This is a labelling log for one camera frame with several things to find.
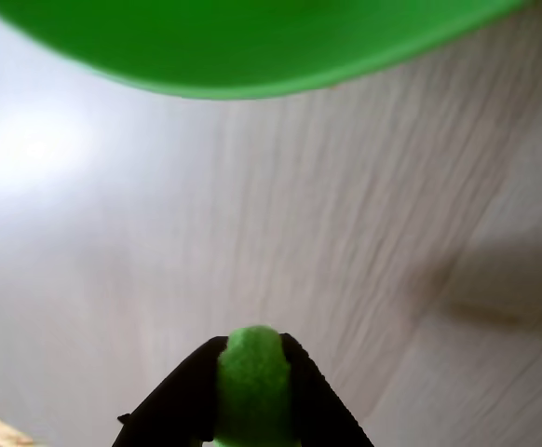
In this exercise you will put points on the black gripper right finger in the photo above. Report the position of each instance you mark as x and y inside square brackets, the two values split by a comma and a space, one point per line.
[317, 405]

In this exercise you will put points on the green pompom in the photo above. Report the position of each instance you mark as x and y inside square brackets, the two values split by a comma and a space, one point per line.
[254, 386]

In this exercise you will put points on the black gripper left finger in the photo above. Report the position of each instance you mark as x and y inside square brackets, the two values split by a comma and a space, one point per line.
[178, 400]

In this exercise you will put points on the green plastic bowl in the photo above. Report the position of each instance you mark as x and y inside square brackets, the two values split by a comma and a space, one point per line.
[252, 42]

